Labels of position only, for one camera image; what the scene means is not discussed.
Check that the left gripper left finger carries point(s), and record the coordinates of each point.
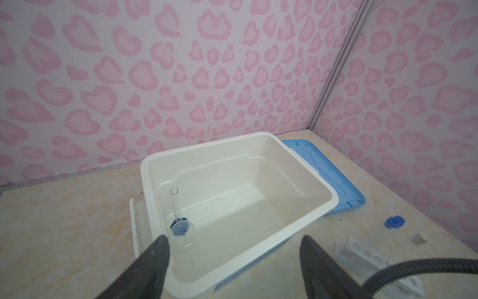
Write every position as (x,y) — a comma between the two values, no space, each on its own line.
(144,278)

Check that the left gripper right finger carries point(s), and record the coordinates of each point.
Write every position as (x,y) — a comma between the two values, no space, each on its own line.
(323,277)

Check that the small clear watch glass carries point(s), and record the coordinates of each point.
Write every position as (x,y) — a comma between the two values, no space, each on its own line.
(183,244)

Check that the small cylinder blue hexagonal base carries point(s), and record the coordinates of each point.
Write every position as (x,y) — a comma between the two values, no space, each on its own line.
(177,213)

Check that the blue capped test tube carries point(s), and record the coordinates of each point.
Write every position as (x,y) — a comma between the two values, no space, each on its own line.
(379,236)

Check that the white test tube rack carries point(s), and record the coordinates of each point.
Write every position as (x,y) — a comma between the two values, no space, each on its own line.
(364,262)

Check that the blue plastic bin lid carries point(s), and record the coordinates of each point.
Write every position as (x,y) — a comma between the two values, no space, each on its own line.
(349,196)

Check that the white plastic storage bin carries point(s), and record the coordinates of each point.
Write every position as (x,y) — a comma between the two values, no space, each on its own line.
(246,196)

